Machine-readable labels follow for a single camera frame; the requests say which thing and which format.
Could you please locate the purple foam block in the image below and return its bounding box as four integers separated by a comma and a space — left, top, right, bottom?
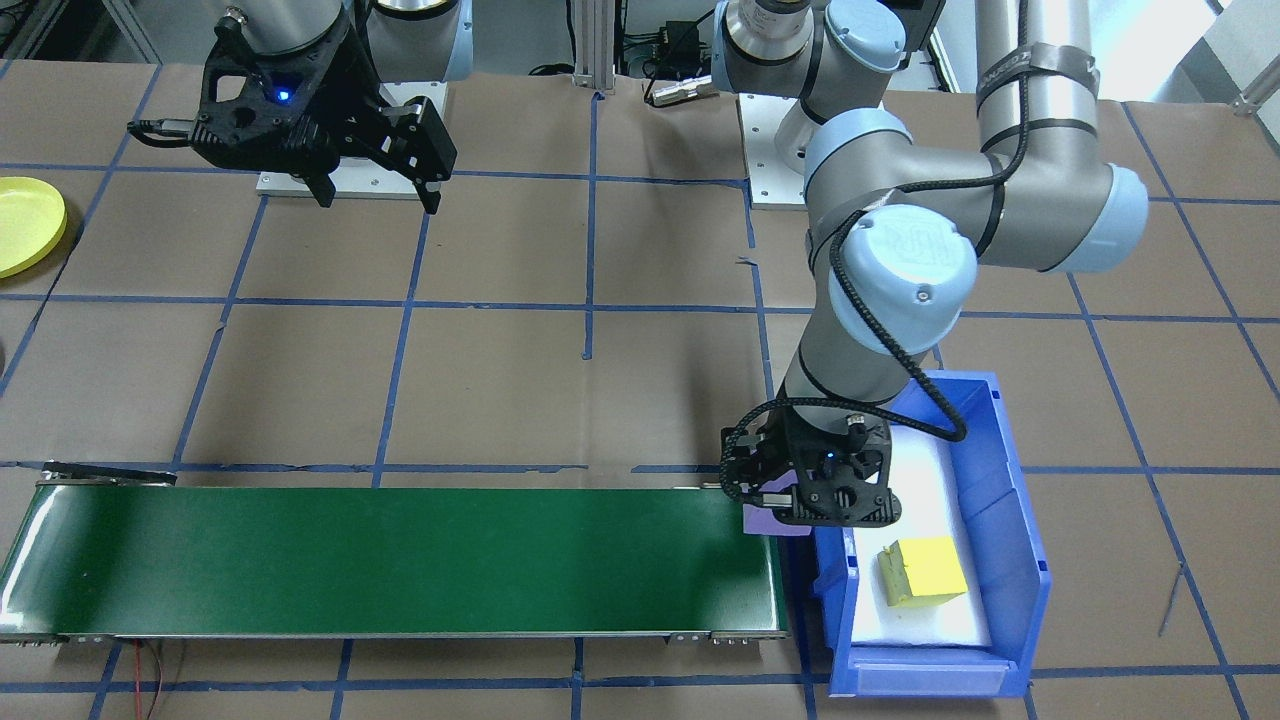
743, 488, 813, 538

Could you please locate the yellow foam block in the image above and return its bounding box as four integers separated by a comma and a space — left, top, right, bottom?
878, 536, 969, 609

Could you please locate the yellow plastic plate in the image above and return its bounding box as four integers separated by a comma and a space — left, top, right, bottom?
0, 176, 68, 280

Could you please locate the white foam pad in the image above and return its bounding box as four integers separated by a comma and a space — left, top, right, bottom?
850, 425, 993, 649

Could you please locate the blue plastic storage bin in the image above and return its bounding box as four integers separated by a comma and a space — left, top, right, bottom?
790, 370, 1053, 699

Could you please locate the silver cylindrical connector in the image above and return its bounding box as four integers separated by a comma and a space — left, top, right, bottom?
645, 78, 717, 107

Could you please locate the black power adapter box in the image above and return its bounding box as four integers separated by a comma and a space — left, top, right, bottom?
655, 20, 707, 73

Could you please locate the green conveyor belt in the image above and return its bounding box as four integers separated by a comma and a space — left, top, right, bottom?
0, 460, 791, 646

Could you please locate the aluminium corner bar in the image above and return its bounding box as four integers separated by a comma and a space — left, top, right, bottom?
1232, 62, 1280, 117

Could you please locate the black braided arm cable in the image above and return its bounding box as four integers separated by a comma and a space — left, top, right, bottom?
718, 0, 1036, 506

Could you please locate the aluminium upright post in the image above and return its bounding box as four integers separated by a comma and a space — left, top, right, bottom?
568, 0, 615, 96

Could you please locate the V-shaped metal bar frame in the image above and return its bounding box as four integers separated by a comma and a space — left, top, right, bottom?
100, 0, 163, 65

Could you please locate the red conveyor power wire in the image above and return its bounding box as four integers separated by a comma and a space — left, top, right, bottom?
130, 640, 169, 720

